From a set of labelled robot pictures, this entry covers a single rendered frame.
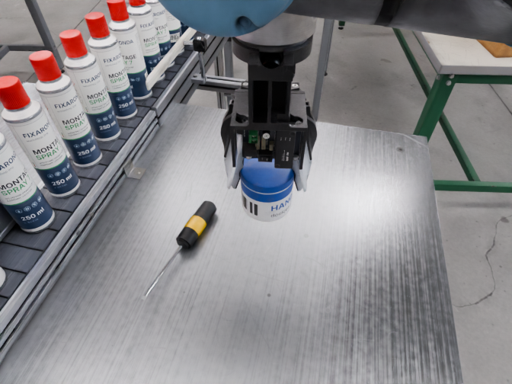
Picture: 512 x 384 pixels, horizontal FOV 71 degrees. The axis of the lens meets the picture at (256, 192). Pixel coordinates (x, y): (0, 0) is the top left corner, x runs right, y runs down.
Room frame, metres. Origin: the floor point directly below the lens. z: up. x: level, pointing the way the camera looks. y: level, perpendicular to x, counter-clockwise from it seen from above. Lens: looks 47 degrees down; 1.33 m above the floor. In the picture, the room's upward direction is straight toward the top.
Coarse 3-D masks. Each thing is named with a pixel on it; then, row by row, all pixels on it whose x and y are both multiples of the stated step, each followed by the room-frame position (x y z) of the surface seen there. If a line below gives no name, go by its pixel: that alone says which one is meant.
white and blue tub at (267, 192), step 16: (256, 160) 0.34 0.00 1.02; (272, 160) 0.34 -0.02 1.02; (256, 176) 0.32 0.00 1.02; (272, 176) 0.32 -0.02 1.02; (288, 176) 0.32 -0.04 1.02; (256, 192) 0.30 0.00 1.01; (272, 192) 0.30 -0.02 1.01; (288, 192) 0.31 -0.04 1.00; (256, 208) 0.30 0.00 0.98; (272, 208) 0.30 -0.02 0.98; (288, 208) 0.31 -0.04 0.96
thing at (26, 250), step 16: (144, 112) 0.65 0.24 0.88; (128, 128) 0.60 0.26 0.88; (112, 144) 0.54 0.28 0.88; (112, 160) 0.50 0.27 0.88; (80, 176) 0.46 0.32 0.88; (96, 176) 0.46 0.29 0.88; (48, 192) 0.42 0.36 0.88; (80, 192) 0.42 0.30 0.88; (64, 208) 0.38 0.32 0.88; (16, 224) 0.35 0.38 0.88; (64, 224) 0.35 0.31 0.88; (16, 240) 0.32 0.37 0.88; (32, 240) 0.32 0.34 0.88; (48, 240) 0.32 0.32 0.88; (0, 256) 0.29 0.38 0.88; (16, 256) 0.29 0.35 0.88; (32, 256) 0.29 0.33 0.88; (16, 272) 0.26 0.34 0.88; (16, 288) 0.24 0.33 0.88; (0, 304) 0.21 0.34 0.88
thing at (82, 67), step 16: (64, 32) 0.58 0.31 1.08; (80, 32) 0.58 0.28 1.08; (64, 48) 0.56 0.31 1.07; (80, 48) 0.56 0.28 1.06; (64, 64) 0.56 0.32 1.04; (80, 64) 0.55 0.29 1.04; (96, 64) 0.57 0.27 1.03; (80, 80) 0.55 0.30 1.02; (96, 80) 0.56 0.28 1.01; (80, 96) 0.55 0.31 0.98; (96, 96) 0.55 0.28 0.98; (96, 112) 0.55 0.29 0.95; (112, 112) 0.57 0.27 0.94; (96, 128) 0.55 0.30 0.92; (112, 128) 0.56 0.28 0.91
